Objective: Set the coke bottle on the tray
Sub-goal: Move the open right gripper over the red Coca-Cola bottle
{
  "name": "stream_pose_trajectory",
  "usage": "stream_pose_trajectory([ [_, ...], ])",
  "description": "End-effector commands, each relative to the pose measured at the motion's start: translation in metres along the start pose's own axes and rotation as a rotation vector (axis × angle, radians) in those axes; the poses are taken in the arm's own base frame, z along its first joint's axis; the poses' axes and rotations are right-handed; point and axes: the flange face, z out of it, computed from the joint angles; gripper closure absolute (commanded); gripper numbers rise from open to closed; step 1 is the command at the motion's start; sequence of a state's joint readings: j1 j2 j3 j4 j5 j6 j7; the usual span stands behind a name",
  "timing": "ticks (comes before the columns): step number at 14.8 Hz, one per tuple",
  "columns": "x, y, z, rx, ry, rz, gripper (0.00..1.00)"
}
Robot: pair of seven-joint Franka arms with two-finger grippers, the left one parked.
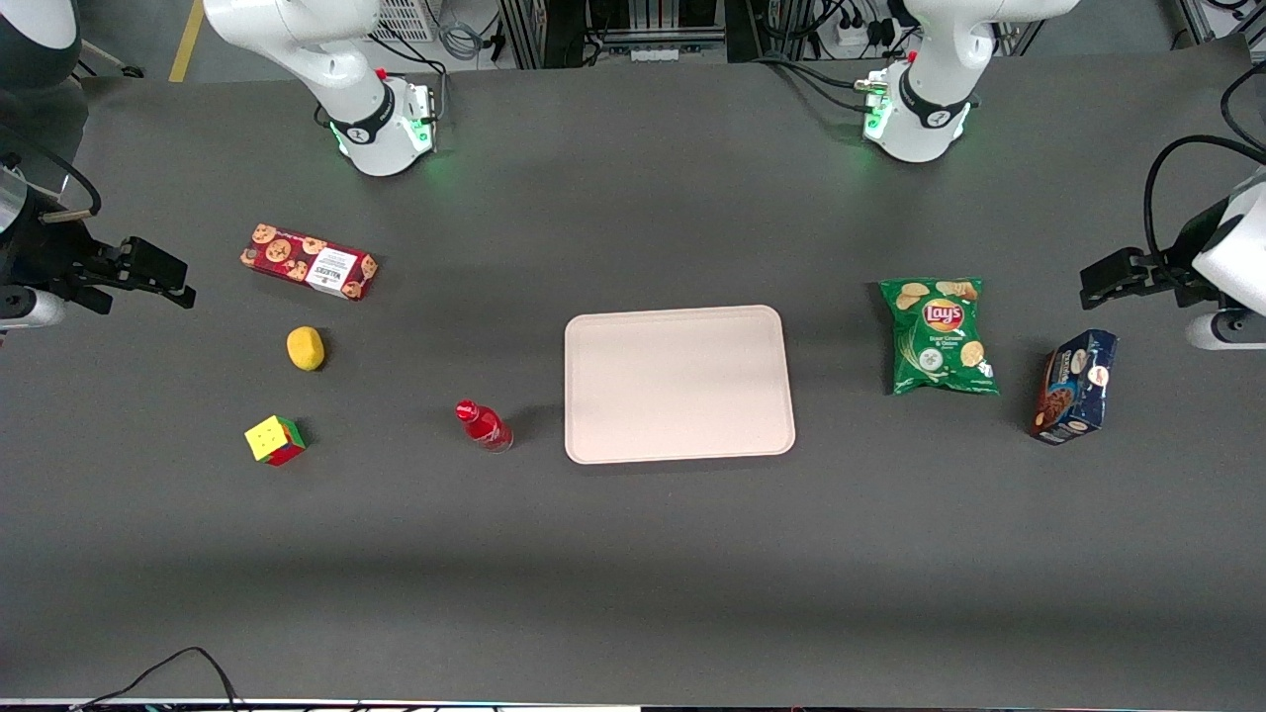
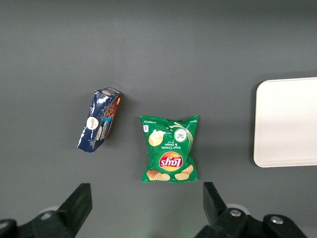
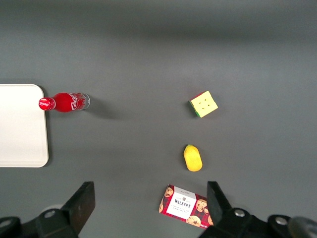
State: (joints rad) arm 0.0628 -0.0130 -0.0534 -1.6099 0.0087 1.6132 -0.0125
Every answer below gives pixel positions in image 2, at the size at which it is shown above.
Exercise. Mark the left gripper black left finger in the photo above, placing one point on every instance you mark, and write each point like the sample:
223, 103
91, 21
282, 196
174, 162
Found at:
71, 213

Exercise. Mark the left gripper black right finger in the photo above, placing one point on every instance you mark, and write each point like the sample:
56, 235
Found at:
220, 218

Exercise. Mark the cream plastic tray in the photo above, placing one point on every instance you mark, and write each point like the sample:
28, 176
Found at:
287, 124

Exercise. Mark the green Lays chips bag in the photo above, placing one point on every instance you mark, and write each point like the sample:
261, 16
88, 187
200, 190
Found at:
169, 148

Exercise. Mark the blue chocolate cookie box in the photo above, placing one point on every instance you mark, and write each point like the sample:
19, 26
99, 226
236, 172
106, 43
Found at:
97, 119

